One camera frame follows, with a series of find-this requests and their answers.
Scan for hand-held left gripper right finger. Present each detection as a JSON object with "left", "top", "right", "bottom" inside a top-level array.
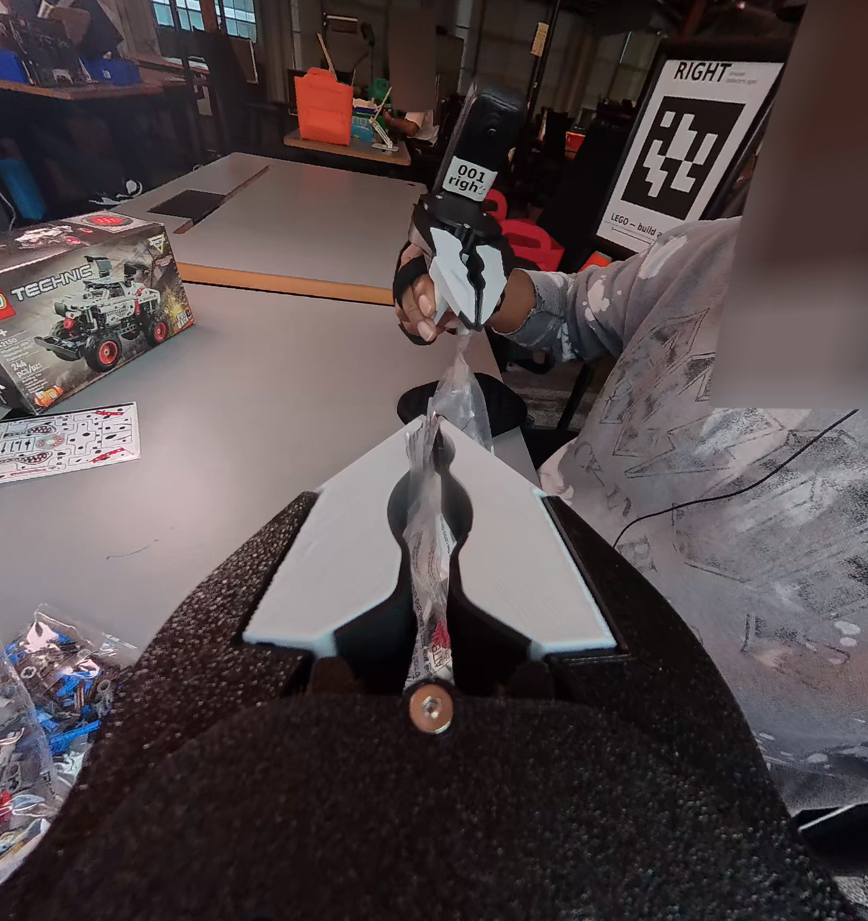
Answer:
[{"left": 437, "top": 419, "right": 616, "bottom": 661}]

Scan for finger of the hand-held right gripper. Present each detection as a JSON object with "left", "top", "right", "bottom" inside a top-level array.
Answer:
[
  {"left": 469, "top": 245, "right": 513, "bottom": 333},
  {"left": 427, "top": 227, "right": 480, "bottom": 326}
]

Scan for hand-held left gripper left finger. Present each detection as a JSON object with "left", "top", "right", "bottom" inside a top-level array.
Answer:
[{"left": 243, "top": 417, "right": 428, "bottom": 657}]

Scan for clear bag of mixed parts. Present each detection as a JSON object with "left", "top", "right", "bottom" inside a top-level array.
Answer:
[{"left": 401, "top": 330, "right": 494, "bottom": 697}]

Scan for clear bag of blue pins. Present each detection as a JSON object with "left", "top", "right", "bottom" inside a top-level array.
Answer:
[{"left": 0, "top": 603, "right": 141, "bottom": 911}]

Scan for person's right forearm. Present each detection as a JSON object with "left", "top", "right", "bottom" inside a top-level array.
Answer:
[{"left": 488, "top": 216, "right": 743, "bottom": 364}]

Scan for person's right hand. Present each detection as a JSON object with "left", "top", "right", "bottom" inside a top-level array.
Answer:
[{"left": 397, "top": 243, "right": 537, "bottom": 345}]

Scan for grey table with wooden edge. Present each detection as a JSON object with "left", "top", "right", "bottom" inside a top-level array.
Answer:
[{"left": 112, "top": 151, "right": 446, "bottom": 307}]

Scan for orange bin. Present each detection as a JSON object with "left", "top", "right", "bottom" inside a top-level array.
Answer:
[{"left": 293, "top": 66, "right": 354, "bottom": 147}]

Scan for black white marker sign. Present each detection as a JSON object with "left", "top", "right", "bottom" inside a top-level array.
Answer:
[{"left": 594, "top": 56, "right": 789, "bottom": 254}]

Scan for white sticker sheet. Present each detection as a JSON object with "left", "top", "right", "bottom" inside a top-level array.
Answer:
[{"left": 0, "top": 401, "right": 142, "bottom": 485}]

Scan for paned window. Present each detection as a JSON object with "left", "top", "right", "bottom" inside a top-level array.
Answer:
[{"left": 151, "top": 0, "right": 257, "bottom": 35}]

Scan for black toy truck box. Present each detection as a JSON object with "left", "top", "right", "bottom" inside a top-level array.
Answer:
[{"left": 0, "top": 214, "right": 195, "bottom": 416}]

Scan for thin black cable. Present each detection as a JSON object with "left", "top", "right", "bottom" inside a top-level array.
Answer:
[{"left": 612, "top": 408, "right": 861, "bottom": 554}]

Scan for wooden wall shelf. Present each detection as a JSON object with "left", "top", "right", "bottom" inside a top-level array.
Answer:
[{"left": 0, "top": 71, "right": 165, "bottom": 102}]

